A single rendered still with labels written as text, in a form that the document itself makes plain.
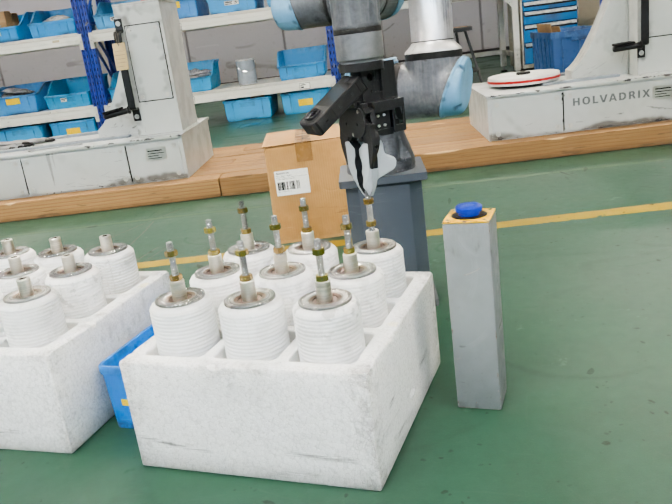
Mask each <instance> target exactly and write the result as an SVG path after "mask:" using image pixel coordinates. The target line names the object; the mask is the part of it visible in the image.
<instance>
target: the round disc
mask: <svg viewBox="0 0 672 504"><path fill-rule="evenodd" d="M559 78H560V71H559V70H557V69H540V70H527V71H518V72H510V73H504V74H499V75H494V76H491V77H489V78H488V81H487V82H488V85H489V86H492V87H499V88H522V87H531V86H537V85H541V83H545V82H550V81H554V80H557V79H559Z"/></svg>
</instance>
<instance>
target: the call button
mask: <svg viewBox="0 0 672 504"><path fill-rule="evenodd" d="M481 210H482V204H480V203H478V202H465V203H460V204H458V205H457V206H456V207H455V211H456V212H457V213H458V215H459V216H460V217H474V216H477V215H479V214H480V211H481Z"/></svg>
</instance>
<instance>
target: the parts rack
mask: <svg viewBox="0 0 672 504"><path fill-rule="evenodd" d="M70 3H71V7H72V12H73V16H74V21H75V25H76V30H77V33H73V34H66V35H58V36H51V37H43V38H36V39H28V40H21V41H14V42H6V43H0V56H6V55H13V54H21V53H28V52H36V51H43V50H51V49H58V48H66V47H73V46H79V47H80V50H81V52H82V57H83V61H84V66H85V70H86V75H87V79H88V84H89V88H90V93H91V97H92V102H93V105H89V106H81V107H73V108H65V109H58V110H49V109H47V110H43V111H40V112H35V113H27V114H19V115H12V116H4V117H0V128H8V127H16V126H23V125H31V124H39V123H47V122H55V121H63V120H71V119H79V118H87V117H94V116H95V119H96V122H97V124H98V129H100V128H101V126H102V125H103V124H104V122H105V119H104V118H103V114H102V113H103V112H106V111H109V110H110V107H111V104H112V99H110V100H108V98H109V97H111V95H110V93H109V94H107V93H106V88H105V84H104V79H103V74H102V70H101V65H100V60H99V57H100V59H101V61H102V62H103V64H104V66H105V67H106V69H107V71H108V73H109V75H110V76H111V78H112V75H113V73H116V72H119V71H117V70H116V64H115V59H114V53H113V47H112V44H115V41H114V36H113V32H116V31H115V28H110V29H103V30H95V31H94V30H93V28H92V25H96V22H91V18H90V11H91V4H92V0H89V3H88V4H87V0H70ZM268 20H274V19H273V16H272V12H271V7H266V8H259V9H251V10H244V11H236V12H229V13H222V14H214V15H207V16H199V17H192V18H184V19H179V22H180V27H181V32H186V31H193V30H201V29H208V28H216V27H223V26H231V25H238V24H246V23H253V22H261V21H268ZM325 27H326V35H327V43H328V51H329V59H330V67H331V70H330V71H327V72H326V74H325V75H324V76H316V77H309V78H301V79H293V80H285V81H281V79H280V77H275V78H267V79H260V80H257V81H258V83H255V84H249V85H239V82H236V83H228V84H221V85H220V86H218V87H216V88H214V89H212V90H208V91H201V92H193V93H192V94H193V99H194V104H197V103H205V102H213V101H221V100H229V99H237V98H244V97H252V96H260V95H268V94H276V93H284V92H292V91H300V90H308V89H315V88H323V87H331V86H334V85H335V84H336V83H337V82H338V81H339V80H340V79H341V73H339V68H338V65H339V64H340V63H339V62H337V59H336V51H335V43H334V36H333V28H332V25H331V26H325ZM103 42H104V44H105V48H106V49H105V48H104V46H103V45H102V43H103ZM96 43H98V44H99V45H100V47H101V48H102V50H103V52H104V53H105V55H106V57H107V58H108V63H109V67H110V69H109V67H108V66H107V64H106V62H105V60H104V59H103V57H102V55H101V54H100V52H99V50H98V49H97V46H96Z"/></svg>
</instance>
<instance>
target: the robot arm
mask: <svg viewBox="0 0 672 504"><path fill-rule="evenodd" d="M403 3H404V0H271V12H272V16H273V19H274V20H275V23H276V24H277V26H278V27H279V28H280V29H282V30H285V31H289V30H301V31H302V30H304V29H308V28H316V27H324V26H331V25H332V28H333V36H334V43H335V51H336V59H337V62H341V64H339V65H338V68H339V73H345V76H343V77H342V78H341V79H340V80H339V81H338V82H337V83H336V84H335V85H334V86H333V87H332V88H331V89H330V90H329V91H328V92H327V93H326V94H325V96H324V97H323V98H322V99H321V100H320V101H319V102H318V103H317V104H316V105H315V106H314V107H313V108H312V109H311V110H310V111H309V112H308V113H307V114H306V115H305V116H304V117H303V118H302V120H301V121H300V122H299V123H300V125H301V126H302V128H303V129H304V130H305V132H306V133H307V134H309V135H316V136H323V135H324V133H325V132H326V131H327V130H328V129H329V128H330V127H331V126H332V125H333V124H334V123H335V122H336V121H337V120H338V119H339V126H340V141H341V146H342V150H343V153H344V156H345V159H346V166H347V173H348V174H349V175H352V176H353V178H354V180H355V182H356V184H357V186H358V187H359V189H360V190H361V192H362V193H363V195H365V191H366V192H367V194H368V195H369V196H373V195H374V192H375V190H376V186H377V180H378V179H379V178H380V177H382V176H383V175H389V174H395V173H400V172H404V171H407V170H410V169H412V168H414V167H415V166H416V163H415V155H414V153H413V150H412V148H411V146H410V143H409V141H408V139H407V136H406V134H405V131H404V130H407V128H406V119H419V118H434V117H440V118H444V117H446V116H455V115H460V114H461V113H463V112H464V111H465V109H466V108H467V106H468V103H469V100H470V96H471V90H472V80H473V69H472V62H471V59H470V58H469V57H466V56H462V47H461V46H460V45H459V44H458V43H457V42H455V40H454V36H453V20H452V3H451V0H408V5H409V18H410V32H411V46H410V47H409V49H408V50H407V51H406V52H405V63H399V64H398V60H397V58H396V57H391V58H387V59H381V57H383V56H384V47H383V37H382V30H381V20H386V19H388V18H390V17H392V16H394V15H395V14H396V13H397V12H398V11H399V10H400V9H401V7H402V5H403ZM377 30H379V31H377ZM338 35H339V36H338Z"/></svg>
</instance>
